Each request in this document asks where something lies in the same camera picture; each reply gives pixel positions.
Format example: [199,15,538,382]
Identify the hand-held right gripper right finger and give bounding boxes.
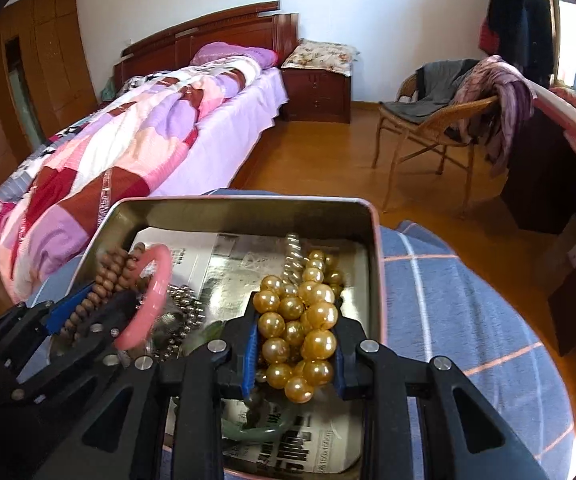
[333,305,549,480]

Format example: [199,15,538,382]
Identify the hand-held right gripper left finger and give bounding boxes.
[33,305,261,480]

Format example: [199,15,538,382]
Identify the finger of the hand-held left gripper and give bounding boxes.
[0,284,95,358]
[10,290,143,403]

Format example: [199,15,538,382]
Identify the brown wooden bead bracelet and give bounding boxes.
[60,242,149,343]

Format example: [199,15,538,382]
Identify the twisted green jade bangle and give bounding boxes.
[200,321,226,343]

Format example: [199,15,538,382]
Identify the gold pearl necklace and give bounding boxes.
[252,249,345,405]

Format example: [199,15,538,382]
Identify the pink bangle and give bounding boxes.
[113,244,174,352]

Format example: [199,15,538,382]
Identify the smooth green jade bangle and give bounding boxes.
[220,410,295,443]

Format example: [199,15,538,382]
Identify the silver bead chain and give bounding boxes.
[145,284,209,366]

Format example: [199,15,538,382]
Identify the pink tin box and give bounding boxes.
[68,196,386,476]

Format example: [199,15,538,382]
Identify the newspaper sheet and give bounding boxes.
[128,227,369,473]

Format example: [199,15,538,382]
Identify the patchwork quilt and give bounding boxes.
[0,57,264,301]

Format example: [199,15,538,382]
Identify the purple bed sheet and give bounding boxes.
[148,67,289,198]

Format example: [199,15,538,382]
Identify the wicker chair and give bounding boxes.
[372,67,499,216]

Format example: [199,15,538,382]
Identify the brown wooden wardrobe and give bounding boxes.
[0,0,99,171]

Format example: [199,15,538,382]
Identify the dark wooden nightstand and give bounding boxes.
[280,67,353,123]

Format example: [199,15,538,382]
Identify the dark wooden desk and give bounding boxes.
[500,105,576,356]

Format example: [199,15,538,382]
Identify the purple pillow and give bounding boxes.
[189,42,281,68]

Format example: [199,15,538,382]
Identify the dark grey garment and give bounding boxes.
[380,60,479,123]

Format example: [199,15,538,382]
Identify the floral cushion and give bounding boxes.
[280,38,360,76]

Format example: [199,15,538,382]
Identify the purple pink garment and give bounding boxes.
[450,55,536,171]

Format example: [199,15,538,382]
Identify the hanging dark coats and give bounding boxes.
[478,0,554,88]

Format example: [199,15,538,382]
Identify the pale bead bracelet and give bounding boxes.
[283,232,305,282]

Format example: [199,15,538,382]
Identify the dark wooden bed frame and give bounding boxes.
[113,2,300,96]

